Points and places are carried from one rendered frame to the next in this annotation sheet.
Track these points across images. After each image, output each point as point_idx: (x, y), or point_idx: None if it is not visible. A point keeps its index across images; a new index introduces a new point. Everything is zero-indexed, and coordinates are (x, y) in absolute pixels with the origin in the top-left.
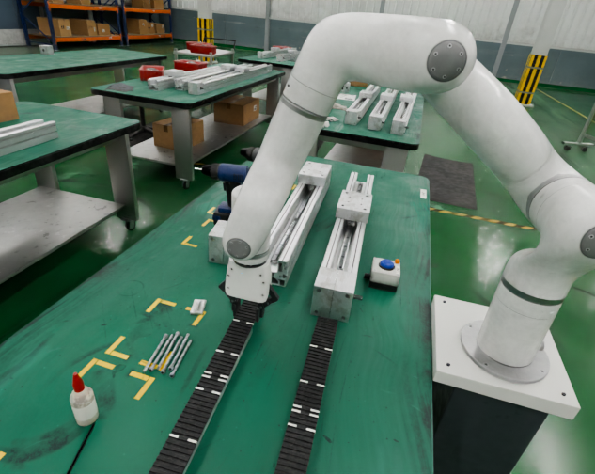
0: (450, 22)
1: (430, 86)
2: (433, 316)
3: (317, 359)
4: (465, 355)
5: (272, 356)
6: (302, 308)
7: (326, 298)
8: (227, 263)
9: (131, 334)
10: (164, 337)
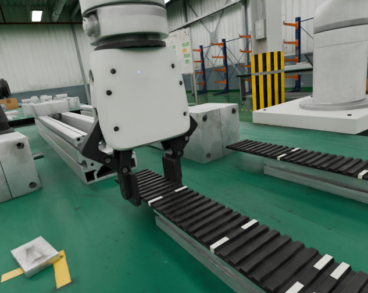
0: None
1: None
2: (274, 117)
3: (311, 158)
4: (338, 110)
5: (258, 207)
6: (188, 166)
7: (215, 127)
8: (21, 193)
9: None
10: None
